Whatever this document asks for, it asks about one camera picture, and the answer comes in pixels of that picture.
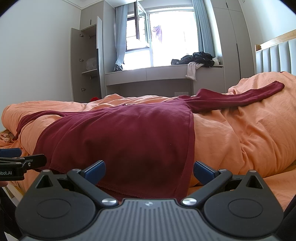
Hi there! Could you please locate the dark red long-sleeve shirt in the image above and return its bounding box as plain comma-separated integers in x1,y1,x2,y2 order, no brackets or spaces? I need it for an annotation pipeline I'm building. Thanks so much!
12,81,285,201

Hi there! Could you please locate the pile of dark clothes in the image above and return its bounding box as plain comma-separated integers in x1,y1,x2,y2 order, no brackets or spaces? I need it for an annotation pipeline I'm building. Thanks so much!
171,51,215,67

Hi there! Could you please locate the red object on floor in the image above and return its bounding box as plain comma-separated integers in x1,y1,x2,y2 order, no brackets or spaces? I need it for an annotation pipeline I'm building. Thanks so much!
90,97,100,102

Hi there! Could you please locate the open grey wardrobe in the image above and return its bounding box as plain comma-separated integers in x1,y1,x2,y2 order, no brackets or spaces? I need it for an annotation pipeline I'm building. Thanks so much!
70,25,101,103

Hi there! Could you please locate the grey window seat desk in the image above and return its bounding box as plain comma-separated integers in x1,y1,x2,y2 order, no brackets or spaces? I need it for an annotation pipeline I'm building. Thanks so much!
105,65,225,97

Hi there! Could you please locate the white garment hanging off ledge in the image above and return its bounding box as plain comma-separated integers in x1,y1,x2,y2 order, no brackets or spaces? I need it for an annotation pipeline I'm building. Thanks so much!
185,62,204,81

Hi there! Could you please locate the tall grey wardrobe right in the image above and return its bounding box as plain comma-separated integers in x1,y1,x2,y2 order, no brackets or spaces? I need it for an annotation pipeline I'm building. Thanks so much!
211,1,254,90

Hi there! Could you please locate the right blue-grey curtain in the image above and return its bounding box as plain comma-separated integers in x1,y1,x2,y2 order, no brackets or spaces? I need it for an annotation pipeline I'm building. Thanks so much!
192,0,215,57

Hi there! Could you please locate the blue-grey curtain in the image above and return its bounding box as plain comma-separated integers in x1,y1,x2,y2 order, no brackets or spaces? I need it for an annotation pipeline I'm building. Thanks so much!
114,4,128,72
192,0,215,57

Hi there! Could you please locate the window with open sash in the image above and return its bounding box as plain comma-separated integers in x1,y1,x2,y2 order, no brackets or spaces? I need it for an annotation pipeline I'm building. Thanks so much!
123,1,199,70

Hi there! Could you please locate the purple garment outside window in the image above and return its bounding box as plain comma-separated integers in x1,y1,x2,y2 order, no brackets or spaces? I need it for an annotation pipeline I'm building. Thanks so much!
152,25,163,43

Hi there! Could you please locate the left blue-grey curtain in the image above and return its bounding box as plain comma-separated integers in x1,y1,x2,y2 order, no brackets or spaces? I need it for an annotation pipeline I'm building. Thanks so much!
114,4,128,72

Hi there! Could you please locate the wall socket plate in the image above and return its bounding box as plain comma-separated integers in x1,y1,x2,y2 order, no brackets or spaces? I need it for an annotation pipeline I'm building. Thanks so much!
175,91,189,96

